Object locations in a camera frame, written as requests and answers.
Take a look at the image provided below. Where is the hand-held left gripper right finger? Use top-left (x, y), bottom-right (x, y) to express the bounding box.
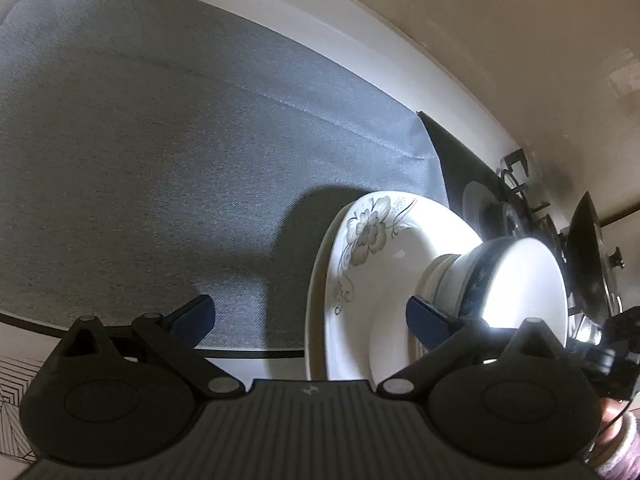
top-left (376, 296), bottom-right (578, 402)

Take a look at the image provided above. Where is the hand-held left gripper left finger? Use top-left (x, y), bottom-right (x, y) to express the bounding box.
top-left (47, 294), bottom-right (253, 402)

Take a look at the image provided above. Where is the small white floral plate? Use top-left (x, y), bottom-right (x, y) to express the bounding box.
top-left (325, 195), bottom-right (488, 381)

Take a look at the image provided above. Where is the white bowl with blue pattern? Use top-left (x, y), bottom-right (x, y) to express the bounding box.
top-left (457, 236), bottom-right (569, 348)

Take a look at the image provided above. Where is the large white floral plate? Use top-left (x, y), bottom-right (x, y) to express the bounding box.
top-left (305, 191), bottom-right (496, 381)

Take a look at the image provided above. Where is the person's right forearm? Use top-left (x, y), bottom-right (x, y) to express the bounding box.
top-left (595, 412), bottom-right (640, 480)

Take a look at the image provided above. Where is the person's right hand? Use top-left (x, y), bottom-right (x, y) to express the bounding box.
top-left (592, 397), bottom-right (636, 461)

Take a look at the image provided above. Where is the black wok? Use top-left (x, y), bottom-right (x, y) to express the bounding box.
top-left (565, 190), bottom-right (626, 321)

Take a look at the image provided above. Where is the metal stove burner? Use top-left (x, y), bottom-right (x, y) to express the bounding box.
top-left (462, 180), bottom-right (531, 241)

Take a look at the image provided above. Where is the grey fabric mat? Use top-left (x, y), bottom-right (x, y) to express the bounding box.
top-left (0, 0), bottom-right (451, 351)

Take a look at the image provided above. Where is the black gas stove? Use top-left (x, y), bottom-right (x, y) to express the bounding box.
top-left (417, 110), bottom-right (640, 351)

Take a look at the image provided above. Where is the geometric patterned mat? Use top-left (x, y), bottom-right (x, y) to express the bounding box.
top-left (0, 310), bottom-right (308, 463)

